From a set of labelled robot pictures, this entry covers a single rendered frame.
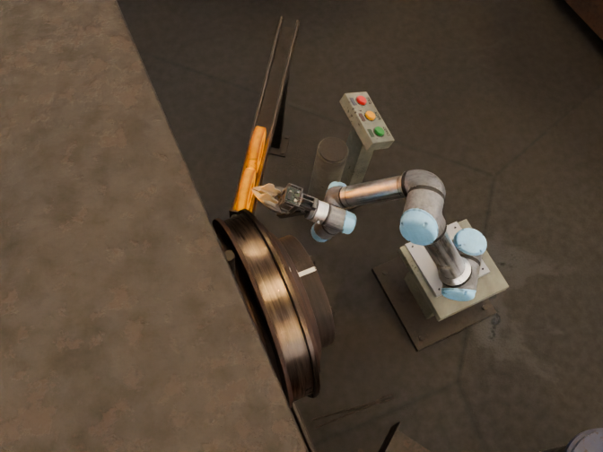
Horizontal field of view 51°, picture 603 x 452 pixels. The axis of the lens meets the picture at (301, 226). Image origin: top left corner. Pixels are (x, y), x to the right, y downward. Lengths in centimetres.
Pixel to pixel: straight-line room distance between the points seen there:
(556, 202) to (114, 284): 263
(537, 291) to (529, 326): 17
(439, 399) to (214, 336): 196
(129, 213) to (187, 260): 11
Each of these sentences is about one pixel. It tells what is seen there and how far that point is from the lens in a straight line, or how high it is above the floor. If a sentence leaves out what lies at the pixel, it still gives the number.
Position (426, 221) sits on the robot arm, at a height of 89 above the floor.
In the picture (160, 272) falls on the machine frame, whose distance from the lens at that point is 85.
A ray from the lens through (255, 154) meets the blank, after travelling 207.
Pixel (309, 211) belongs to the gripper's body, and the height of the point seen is 69.
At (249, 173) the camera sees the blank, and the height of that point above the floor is 78.
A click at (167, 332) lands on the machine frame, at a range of 82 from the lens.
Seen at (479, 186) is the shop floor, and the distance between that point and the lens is 311.
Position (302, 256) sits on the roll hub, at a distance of 141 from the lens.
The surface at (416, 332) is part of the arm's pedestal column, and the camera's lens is 272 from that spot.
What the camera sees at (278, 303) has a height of 133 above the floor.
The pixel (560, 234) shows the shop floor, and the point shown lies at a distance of 316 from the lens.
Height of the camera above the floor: 255
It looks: 65 degrees down
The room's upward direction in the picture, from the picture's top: 12 degrees clockwise
